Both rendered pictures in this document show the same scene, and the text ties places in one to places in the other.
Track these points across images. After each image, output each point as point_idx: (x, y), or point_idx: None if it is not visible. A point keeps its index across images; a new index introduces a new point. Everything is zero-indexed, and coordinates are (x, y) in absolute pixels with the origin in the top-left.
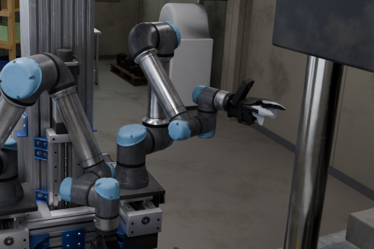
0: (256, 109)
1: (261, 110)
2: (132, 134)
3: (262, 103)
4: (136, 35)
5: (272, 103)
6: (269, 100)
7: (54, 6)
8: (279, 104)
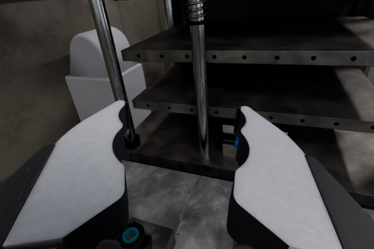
0: (318, 171)
1: (290, 139)
2: None
3: (117, 210)
4: None
5: (107, 133)
6: (13, 183)
7: None
8: (112, 105)
